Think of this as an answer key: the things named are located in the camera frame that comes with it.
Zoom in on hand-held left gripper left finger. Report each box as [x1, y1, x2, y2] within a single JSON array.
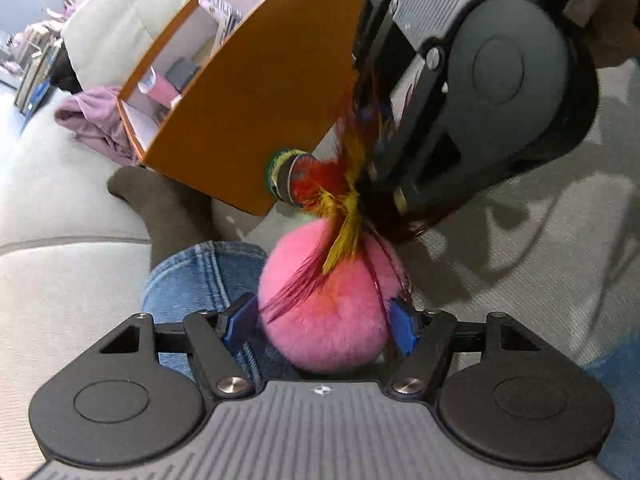
[[97, 292, 260, 400]]

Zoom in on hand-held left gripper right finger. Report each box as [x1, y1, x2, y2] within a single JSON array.
[[389, 299, 547, 400]]

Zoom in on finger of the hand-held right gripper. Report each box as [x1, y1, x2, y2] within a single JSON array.
[[372, 47, 521, 222], [352, 0, 396, 111]]

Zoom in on pink plush ball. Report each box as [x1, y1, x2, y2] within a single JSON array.
[[257, 219, 407, 373]]

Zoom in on colourful feather shuttlecock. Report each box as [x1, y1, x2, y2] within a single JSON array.
[[260, 67, 431, 328]]

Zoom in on orange cardboard box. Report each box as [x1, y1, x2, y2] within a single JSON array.
[[116, 0, 373, 217]]

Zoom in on person's right hand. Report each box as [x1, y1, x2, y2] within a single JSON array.
[[589, 0, 640, 68]]

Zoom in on blue jeans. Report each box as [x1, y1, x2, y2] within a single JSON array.
[[141, 241, 640, 480]]

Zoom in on dark brown sock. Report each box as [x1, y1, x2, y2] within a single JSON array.
[[107, 166, 227, 263]]

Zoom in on white printed packet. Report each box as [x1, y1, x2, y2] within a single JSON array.
[[199, 0, 244, 57]]

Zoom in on beige sofa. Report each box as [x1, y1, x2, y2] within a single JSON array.
[[0, 0, 640, 480]]

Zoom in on pink packet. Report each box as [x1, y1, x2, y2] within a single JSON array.
[[144, 72, 182, 111]]

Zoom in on purple cloth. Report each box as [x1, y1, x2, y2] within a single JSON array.
[[54, 86, 143, 167]]

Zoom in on beige sofa cushion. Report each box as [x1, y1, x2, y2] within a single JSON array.
[[61, 0, 236, 96]]

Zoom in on stack of books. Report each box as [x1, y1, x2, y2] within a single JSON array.
[[12, 25, 66, 117]]

